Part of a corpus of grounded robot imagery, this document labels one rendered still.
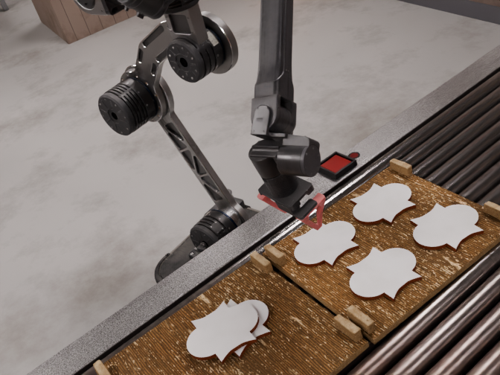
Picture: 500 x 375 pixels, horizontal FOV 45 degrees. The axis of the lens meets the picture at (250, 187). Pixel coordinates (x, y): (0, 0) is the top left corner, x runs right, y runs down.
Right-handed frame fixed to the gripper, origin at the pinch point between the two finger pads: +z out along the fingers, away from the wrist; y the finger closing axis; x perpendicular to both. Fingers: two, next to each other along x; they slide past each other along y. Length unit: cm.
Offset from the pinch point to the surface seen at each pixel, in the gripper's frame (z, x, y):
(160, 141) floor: 112, -48, 245
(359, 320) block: 8.5, 9.3, -20.3
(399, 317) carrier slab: 12.3, 3.5, -24.0
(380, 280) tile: 11.9, -0.7, -15.9
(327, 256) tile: 11.2, 0.6, -2.4
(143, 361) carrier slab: 2.5, 41.7, 6.7
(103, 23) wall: 119, -134, 493
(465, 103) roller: 29, -65, 12
